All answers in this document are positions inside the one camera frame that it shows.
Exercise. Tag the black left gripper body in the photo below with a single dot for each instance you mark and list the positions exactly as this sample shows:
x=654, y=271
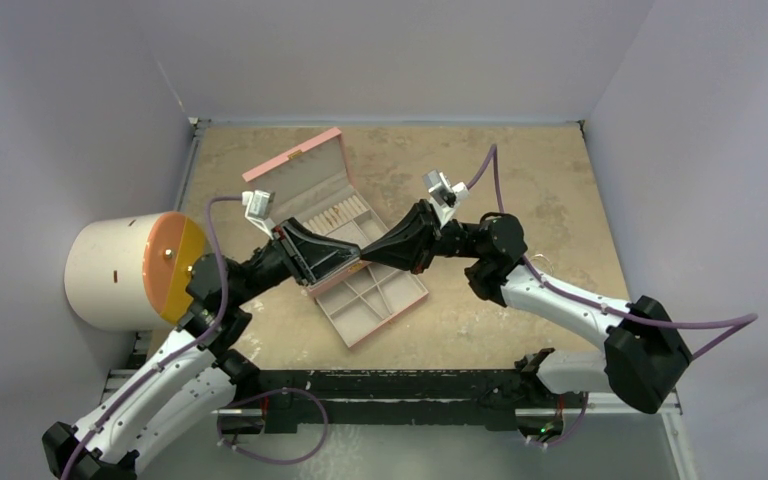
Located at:
x=287, y=257

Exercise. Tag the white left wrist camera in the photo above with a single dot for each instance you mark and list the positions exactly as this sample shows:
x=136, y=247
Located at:
x=257, y=205

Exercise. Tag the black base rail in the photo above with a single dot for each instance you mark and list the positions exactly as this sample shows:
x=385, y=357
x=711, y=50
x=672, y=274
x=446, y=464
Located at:
x=496, y=399

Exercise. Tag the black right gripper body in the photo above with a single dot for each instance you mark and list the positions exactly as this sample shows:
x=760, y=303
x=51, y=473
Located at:
x=428, y=237

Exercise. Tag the pink jewelry box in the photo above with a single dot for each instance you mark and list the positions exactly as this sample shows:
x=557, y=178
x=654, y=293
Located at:
x=312, y=183

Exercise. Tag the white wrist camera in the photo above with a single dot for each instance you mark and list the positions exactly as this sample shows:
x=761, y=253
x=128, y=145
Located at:
x=445, y=197
x=257, y=205

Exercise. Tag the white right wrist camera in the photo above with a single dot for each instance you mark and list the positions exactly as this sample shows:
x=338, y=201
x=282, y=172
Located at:
x=445, y=197

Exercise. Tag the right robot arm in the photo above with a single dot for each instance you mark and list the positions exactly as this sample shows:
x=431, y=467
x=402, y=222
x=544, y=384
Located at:
x=640, y=354

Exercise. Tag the silver pearl bangle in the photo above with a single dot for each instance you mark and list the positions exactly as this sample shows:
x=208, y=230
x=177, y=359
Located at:
x=541, y=262

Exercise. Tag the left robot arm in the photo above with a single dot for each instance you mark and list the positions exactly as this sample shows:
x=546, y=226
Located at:
x=196, y=370

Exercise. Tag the white cylinder orange lid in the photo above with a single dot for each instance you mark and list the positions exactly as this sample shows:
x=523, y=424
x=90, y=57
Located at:
x=131, y=273

